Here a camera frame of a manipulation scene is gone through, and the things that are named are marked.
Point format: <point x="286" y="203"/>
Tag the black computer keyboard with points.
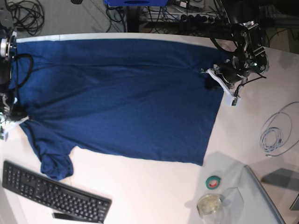
<point x="71" y="203"/>

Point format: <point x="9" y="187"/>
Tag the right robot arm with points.
<point x="8" y="55"/>

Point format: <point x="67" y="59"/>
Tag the green and red tape roll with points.
<point x="213" y="182"/>

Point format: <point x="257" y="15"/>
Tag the blue box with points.
<point x="127" y="3"/>

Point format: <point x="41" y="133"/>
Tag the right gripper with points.
<point x="11" y="114"/>

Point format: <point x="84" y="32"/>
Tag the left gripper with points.
<point x="230" y="75"/>

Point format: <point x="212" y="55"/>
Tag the black power strip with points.
<point x="193" y="17"/>

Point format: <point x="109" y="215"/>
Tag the dark blue t-shirt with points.
<point x="143" y="99"/>

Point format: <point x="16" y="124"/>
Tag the clear glass bottle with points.
<point x="210" y="209"/>

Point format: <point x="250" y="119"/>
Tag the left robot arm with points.
<point x="239" y="18"/>

